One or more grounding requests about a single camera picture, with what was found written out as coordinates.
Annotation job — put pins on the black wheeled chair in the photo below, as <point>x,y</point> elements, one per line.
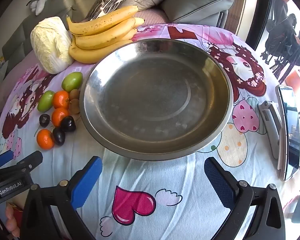
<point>282,40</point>

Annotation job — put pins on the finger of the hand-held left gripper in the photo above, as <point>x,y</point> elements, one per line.
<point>31,158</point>
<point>3,158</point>

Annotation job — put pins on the smartphone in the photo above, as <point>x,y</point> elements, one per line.
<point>290,130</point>

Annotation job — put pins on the person's left hand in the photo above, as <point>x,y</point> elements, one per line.
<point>11,221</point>

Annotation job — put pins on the stainless steel bowl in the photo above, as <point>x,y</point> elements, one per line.
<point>152,100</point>

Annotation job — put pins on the orange tangerine with stem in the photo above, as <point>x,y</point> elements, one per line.
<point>45,139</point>

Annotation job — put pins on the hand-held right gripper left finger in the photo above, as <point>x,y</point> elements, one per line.
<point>86,182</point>

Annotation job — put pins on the brown longan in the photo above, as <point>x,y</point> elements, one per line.
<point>74,105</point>
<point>75,94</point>

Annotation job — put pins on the black window frame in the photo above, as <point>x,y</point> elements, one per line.
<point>262,17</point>

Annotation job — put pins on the orange box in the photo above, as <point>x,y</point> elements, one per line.
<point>293,80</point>

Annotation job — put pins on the grey leather cushion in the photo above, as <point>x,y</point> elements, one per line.
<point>197,3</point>

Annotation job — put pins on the dark cherry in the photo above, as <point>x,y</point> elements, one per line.
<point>44,120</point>
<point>58,135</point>
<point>68,124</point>

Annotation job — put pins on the white phone stand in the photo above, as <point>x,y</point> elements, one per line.
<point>268,122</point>

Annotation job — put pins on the yellow banana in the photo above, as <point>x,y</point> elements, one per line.
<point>105,38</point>
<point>131,33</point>
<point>102,22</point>
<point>139,22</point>

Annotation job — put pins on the green jujube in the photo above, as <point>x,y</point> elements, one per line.
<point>72,81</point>
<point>46,101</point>

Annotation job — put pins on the printed blanket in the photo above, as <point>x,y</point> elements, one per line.
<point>152,180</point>

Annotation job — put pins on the red patterned cloth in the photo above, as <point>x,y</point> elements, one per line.
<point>18,212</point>

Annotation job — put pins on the napa cabbage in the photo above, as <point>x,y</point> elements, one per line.
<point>50,45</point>

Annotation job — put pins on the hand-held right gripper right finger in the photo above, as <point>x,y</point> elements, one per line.
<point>218,182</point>

